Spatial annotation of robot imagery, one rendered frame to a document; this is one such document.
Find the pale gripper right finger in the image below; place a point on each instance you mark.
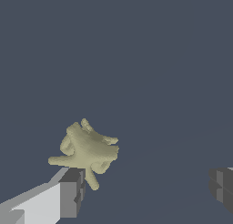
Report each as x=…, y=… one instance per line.
x=223, y=185

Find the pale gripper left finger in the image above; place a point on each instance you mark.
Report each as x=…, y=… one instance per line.
x=45, y=200

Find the beige lumpy figurine object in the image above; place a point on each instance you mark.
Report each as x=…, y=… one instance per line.
x=86, y=150

